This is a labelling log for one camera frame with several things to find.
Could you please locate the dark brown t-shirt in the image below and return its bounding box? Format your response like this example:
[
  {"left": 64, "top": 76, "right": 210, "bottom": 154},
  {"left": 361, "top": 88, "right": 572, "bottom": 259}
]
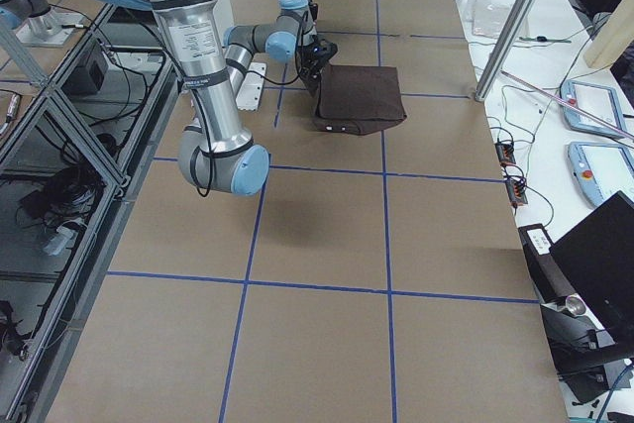
[{"left": 312, "top": 64, "right": 407, "bottom": 136}]

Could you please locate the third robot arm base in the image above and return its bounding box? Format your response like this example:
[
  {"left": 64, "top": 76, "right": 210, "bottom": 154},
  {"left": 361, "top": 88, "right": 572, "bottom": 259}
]
[{"left": 1, "top": 0, "right": 84, "bottom": 48}]

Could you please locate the clear plastic bag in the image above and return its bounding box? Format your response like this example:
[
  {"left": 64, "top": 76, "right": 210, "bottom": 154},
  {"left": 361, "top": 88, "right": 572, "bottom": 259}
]
[{"left": 472, "top": 0, "right": 512, "bottom": 39}]

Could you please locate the orange terminal connector board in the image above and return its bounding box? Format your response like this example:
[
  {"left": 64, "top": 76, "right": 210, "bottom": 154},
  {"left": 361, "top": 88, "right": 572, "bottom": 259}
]
[{"left": 494, "top": 142, "right": 516, "bottom": 166}]

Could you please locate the far blue teach pendant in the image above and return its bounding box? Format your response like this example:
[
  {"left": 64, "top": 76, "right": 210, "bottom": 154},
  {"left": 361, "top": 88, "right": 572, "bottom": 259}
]
[{"left": 561, "top": 80, "right": 626, "bottom": 139}]

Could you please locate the blue teach pendant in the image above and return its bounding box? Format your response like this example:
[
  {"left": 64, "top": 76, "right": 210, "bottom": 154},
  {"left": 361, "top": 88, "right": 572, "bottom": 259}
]
[
  {"left": 567, "top": 142, "right": 633, "bottom": 207},
  {"left": 561, "top": 80, "right": 626, "bottom": 139}
]

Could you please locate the wooden beam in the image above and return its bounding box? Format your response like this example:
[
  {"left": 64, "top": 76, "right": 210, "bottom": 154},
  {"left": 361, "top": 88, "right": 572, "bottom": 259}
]
[{"left": 583, "top": 0, "right": 634, "bottom": 68}]

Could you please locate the near blue teach pendant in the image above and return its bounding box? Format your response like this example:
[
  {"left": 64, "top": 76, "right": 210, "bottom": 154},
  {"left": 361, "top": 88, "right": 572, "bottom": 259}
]
[{"left": 567, "top": 142, "right": 633, "bottom": 207}]

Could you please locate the black monitor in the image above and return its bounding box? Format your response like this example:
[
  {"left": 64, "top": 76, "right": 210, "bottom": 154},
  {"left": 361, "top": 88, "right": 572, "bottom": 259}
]
[{"left": 550, "top": 191, "right": 633, "bottom": 341}]

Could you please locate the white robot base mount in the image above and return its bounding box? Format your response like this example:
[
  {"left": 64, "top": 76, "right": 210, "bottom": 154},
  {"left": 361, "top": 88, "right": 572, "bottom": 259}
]
[{"left": 236, "top": 62, "right": 266, "bottom": 111}]

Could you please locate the aluminium camera post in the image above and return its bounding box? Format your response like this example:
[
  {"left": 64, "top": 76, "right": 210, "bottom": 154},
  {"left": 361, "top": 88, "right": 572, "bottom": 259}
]
[{"left": 475, "top": 0, "right": 536, "bottom": 102}]

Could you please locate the aluminium frame rack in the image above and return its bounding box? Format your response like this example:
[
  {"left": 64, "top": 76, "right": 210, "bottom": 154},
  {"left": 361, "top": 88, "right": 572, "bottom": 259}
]
[{"left": 1, "top": 7, "right": 176, "bottom": 422}]

